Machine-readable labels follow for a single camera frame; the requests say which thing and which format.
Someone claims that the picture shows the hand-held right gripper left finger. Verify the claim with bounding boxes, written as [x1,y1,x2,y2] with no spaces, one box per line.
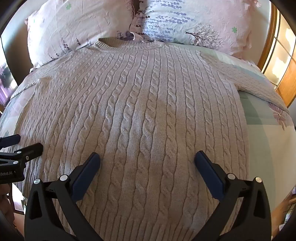
[24,152,104,241]

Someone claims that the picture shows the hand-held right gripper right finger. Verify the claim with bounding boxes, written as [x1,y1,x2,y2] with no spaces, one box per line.
[194,151,272,241]

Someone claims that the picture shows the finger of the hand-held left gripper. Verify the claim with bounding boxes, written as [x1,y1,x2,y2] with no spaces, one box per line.
[0,142,44,173]
[0,134,21,149]

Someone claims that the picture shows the beige cable-knit sweater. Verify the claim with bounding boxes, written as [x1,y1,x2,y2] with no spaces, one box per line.
[9,37,290,235]

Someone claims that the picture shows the patchwork floral bed sheet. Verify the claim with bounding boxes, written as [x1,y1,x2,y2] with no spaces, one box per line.
[0,40,296,229]

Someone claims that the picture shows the pink floral pillow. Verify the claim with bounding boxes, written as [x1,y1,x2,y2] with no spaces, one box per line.
[24,0,136,69]

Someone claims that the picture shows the wooden frosted glass door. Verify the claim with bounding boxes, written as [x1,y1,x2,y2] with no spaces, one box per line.
[257,4,296,108]

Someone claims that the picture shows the pink pillow with tree print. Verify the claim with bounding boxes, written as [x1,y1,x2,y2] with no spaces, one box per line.
[129,0,263,61]

